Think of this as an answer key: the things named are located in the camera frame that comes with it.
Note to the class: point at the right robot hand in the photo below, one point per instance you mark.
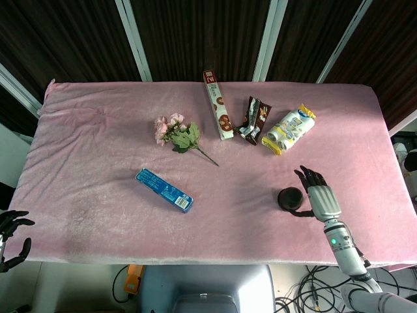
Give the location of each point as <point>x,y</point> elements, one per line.
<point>322,200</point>

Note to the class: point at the long cookie box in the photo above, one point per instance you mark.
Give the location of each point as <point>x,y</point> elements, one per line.
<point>218,106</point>

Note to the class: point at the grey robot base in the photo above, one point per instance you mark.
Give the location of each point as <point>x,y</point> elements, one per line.
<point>205,287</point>

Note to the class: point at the black round object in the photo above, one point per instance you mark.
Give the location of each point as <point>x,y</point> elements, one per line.
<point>289,198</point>

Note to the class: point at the orange power strip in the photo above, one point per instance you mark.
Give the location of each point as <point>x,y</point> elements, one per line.
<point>133,279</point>

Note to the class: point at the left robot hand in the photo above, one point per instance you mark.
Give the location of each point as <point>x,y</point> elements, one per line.
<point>9,228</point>

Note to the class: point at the blue toothpaste box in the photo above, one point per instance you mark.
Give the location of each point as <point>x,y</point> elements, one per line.
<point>165,190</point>

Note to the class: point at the pink fleece table cloth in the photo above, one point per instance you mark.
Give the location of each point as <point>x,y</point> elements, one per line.
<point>130,202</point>

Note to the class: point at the pink artificial flower bouquet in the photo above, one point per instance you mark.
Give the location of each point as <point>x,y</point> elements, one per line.
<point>179,133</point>

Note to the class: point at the brown snack wrapper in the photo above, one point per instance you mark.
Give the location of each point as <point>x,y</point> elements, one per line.
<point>254,120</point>

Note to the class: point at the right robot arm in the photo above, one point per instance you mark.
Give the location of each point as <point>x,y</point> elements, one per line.
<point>350,254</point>

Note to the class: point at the yellow white wipes pack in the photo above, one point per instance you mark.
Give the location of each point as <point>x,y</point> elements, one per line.
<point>290,128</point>

